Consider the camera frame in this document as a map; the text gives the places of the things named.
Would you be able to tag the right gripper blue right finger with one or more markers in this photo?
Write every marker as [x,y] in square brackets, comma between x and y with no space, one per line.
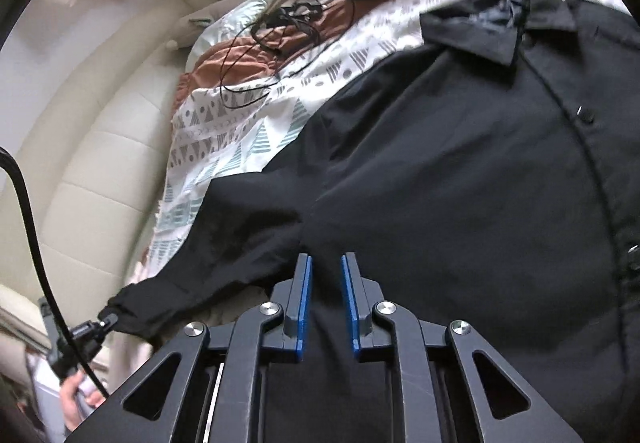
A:
[357,306]

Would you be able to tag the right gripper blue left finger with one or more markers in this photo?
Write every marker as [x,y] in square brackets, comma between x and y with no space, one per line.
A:
[296,311]

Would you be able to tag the black button-up shirt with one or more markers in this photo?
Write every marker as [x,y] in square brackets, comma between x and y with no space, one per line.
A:
[491,175]

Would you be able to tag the person's left hand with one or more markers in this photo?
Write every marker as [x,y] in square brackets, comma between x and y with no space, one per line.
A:
[76,395]

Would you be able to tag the patterned geometric bed blanket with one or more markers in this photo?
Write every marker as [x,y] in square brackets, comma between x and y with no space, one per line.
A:
[227,130]

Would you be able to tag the light green pillow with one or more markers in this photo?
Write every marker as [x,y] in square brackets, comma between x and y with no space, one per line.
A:
[234,23]

